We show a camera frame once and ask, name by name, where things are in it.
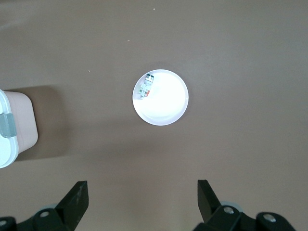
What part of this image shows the white lidded storage box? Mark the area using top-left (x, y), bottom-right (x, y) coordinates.
top-left (0, 89), bottom-right (39, 169)

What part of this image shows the green and white switch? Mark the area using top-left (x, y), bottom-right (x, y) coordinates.
top-left (138, 74), bottom-right (155, 100)

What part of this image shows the brown table cover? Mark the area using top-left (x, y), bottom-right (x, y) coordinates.
top-left (0, 0), bottom-right (308, 231)

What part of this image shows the pink round plate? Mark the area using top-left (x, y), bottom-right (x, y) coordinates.
top-left (132, 69), bottom-right (190, 127)

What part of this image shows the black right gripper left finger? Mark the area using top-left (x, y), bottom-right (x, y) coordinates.
top-left (0, 180), bottom-right (89, 231)

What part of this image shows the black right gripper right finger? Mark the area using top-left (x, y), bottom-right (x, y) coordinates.
top-left (192, 179), bottom-right (299, 231)

